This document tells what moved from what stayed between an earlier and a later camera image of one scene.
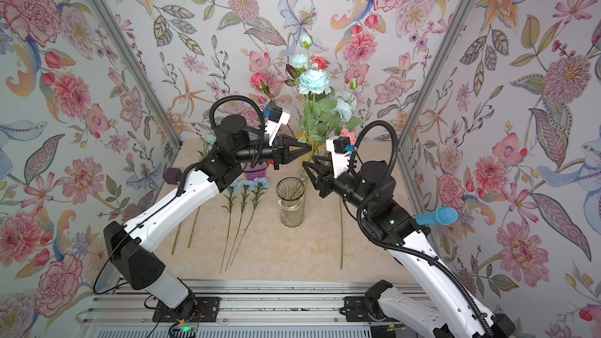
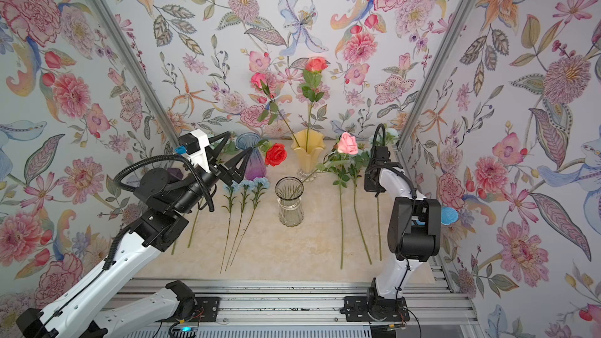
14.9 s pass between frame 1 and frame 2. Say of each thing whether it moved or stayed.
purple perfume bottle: stayed
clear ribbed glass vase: stayed
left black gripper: moved
